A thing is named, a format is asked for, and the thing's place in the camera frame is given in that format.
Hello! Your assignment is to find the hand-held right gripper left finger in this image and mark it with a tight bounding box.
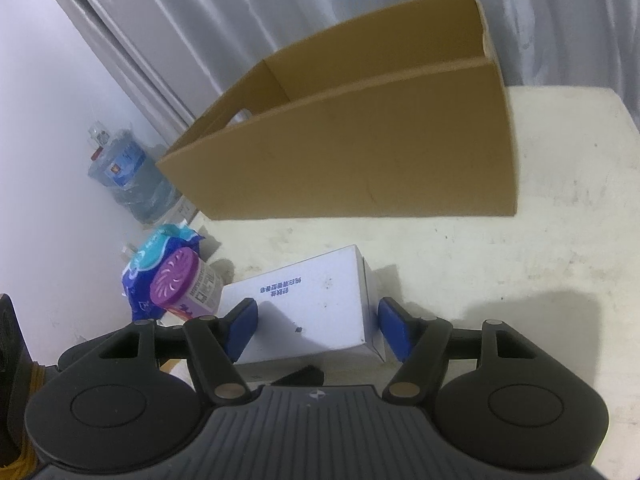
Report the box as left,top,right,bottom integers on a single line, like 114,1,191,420
95,297,259,405

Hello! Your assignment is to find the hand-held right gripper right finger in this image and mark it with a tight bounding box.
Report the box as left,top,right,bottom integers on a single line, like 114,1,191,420
377,297,543,405

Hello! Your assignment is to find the white carton box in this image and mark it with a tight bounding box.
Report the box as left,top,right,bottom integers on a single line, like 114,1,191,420
217,245,387,367

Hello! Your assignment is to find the purple air freshener jar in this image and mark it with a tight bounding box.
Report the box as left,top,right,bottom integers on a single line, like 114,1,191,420
151,249,223,323

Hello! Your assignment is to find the blue wet wipes pack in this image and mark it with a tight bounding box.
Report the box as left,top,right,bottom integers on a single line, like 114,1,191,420
121,224,207,322

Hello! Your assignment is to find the brown cardboard box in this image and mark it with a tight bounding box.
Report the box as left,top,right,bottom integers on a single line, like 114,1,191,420
156,0,518,221

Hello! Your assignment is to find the blue water bottle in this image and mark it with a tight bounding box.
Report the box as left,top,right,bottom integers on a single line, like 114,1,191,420
87,122,177,225

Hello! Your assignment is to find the grey curtain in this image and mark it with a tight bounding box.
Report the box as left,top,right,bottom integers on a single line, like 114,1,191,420
30,0,640,131

